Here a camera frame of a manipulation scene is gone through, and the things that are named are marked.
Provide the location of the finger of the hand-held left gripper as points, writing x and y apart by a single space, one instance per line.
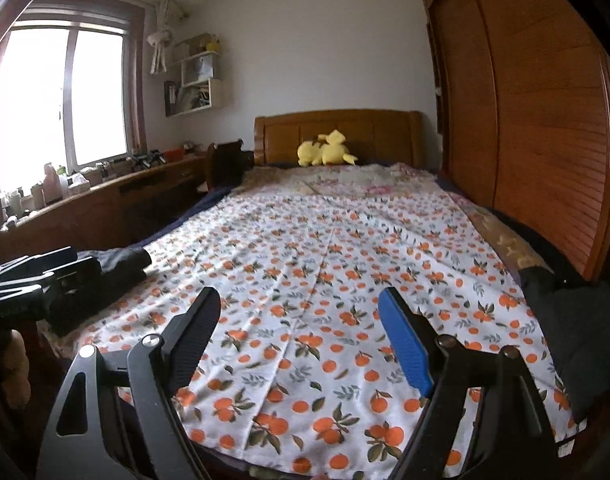
40 264
75 282

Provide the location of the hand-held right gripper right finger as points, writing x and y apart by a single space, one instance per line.
407 345

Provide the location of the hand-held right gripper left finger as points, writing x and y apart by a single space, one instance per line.
195 340

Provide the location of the black double-breasted coat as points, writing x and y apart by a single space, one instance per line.
580 350

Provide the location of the person's left hand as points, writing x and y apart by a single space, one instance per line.
17 370

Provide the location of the folded dark grey garment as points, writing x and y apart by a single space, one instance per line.
125 265

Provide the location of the long wooden desk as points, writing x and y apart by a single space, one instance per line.
100 210

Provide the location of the white plastic bottle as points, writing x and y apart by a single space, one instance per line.
51 185

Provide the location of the orange fruit print bed sheet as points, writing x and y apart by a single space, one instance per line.
310 285

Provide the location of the navy bed cover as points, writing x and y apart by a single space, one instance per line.
195 215

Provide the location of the black desk gadgets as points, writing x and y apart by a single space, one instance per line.
145 159

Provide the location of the dark wooden chair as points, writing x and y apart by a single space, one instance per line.
225 165

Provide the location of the black binders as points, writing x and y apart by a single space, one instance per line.
170 99

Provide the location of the yellow plush toy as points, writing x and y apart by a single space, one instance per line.
325 152

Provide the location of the wooden bed headboard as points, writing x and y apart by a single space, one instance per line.
385 135

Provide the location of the white hanging doll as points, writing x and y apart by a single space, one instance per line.
160 45

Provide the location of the wooden slatted wardrobe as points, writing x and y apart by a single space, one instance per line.
525 110

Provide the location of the window with brown frame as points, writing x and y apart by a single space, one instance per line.
55 105

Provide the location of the large white wall shelf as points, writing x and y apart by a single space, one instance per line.
195 97

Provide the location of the small white wall shelf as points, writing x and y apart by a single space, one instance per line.
200 67

